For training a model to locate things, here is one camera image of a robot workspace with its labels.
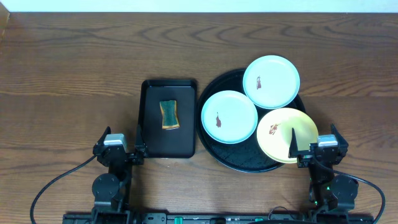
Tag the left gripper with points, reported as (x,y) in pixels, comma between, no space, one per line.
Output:
(119,155)

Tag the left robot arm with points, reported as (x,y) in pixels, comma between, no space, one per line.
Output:
(112,189)

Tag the yellow plate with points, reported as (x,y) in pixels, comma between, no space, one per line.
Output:
(274,133)

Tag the light blue plate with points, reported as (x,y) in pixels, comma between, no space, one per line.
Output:
(271,82)
(229,117)

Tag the green and yellow sponge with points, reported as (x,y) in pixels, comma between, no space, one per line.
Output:
(169,114)

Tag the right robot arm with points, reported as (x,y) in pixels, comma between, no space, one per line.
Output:
(333,194)

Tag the black rectangular tray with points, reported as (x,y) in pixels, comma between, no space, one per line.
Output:
(168,143)

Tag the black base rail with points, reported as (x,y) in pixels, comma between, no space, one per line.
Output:
(162,218)

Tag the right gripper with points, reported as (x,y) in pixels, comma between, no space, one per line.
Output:
(305,158)

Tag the black round tray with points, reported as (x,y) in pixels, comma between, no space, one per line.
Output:
(245,156)

